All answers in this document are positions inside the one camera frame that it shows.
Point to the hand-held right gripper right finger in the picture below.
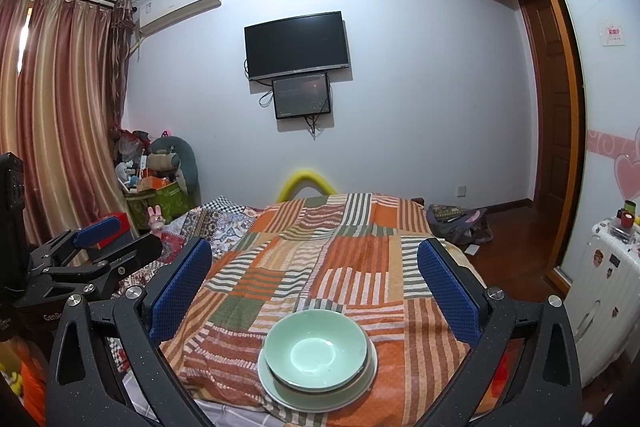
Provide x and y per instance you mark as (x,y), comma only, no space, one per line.
(447,289)

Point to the clear plastic box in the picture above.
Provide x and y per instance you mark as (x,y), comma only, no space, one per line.
(625,232)

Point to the white suitcase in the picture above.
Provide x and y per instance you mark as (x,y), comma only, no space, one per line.
(610,297)

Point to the pink heart sticker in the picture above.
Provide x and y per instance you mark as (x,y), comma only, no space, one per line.
(630,177)

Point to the white air conditioner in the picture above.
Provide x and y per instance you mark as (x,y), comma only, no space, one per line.
(180,4)

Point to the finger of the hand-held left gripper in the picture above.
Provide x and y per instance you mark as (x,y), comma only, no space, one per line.
(100,231)
(130,257)

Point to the brown wooden door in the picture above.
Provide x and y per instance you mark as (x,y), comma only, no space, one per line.
(550,107)

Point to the white wall socket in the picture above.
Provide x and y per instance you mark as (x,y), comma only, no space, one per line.
(461,191)

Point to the large black wall television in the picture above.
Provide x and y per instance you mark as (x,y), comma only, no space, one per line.
(295,44)

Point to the green storage box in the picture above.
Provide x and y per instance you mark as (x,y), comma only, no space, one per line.
(165,204)

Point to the white paper sheet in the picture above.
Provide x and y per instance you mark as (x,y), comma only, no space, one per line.
(472,249)

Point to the white sliding wardrobe door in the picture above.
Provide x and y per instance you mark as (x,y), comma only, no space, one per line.
(600,97)

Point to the striped patchwork blanket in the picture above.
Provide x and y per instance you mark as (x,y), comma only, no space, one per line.
(350,267)

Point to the dark bag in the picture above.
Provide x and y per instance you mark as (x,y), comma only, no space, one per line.
(460,227)

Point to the yellow foam noodle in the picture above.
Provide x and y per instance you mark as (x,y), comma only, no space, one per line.
(305,173)

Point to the small black wall monitor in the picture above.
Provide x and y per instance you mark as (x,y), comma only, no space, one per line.
(301,96)

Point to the patterned quilt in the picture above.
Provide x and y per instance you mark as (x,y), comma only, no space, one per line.
(225,227)

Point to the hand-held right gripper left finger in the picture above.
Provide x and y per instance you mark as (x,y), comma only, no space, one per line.
(180,289)

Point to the white plate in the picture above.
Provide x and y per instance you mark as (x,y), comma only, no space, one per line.
(320,403)

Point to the striped curtain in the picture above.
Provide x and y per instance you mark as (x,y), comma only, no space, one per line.
(60,107)

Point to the small dark jar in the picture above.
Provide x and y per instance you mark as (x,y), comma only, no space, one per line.
(625,218)

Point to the paper wall sign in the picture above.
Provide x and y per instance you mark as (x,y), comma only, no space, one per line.
(612,35)

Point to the mint green plate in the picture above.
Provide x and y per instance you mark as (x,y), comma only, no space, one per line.
(315,347)

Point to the wooden door frame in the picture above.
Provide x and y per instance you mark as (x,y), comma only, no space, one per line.
(577,132)

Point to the pile of stuffed toys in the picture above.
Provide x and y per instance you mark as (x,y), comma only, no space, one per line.
(130,157)

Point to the pink bunny toy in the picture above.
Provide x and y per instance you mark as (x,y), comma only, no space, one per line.
(156,222)

